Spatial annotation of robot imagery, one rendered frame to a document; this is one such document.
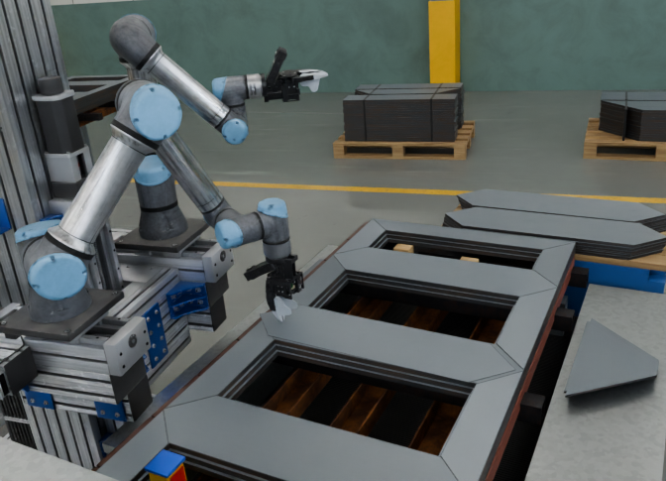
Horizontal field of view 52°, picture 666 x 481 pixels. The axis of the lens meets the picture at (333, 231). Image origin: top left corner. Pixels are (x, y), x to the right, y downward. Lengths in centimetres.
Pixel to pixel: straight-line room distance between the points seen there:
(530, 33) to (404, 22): 151
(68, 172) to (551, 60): 723
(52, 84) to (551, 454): 151
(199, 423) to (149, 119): 69
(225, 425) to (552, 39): 744
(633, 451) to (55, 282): 133
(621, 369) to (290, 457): 88
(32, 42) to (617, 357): 172
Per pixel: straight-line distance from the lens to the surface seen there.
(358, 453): 148
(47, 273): 160
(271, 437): 155
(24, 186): 194
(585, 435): 173
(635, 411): 183
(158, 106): 156
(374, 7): 884
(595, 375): 186
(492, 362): 174
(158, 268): 218
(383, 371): 175
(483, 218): 258
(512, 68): 866
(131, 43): 204
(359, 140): 624
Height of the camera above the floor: 184
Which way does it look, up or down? 23 degrees down
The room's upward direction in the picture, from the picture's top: 5 degrees counter-clockwise
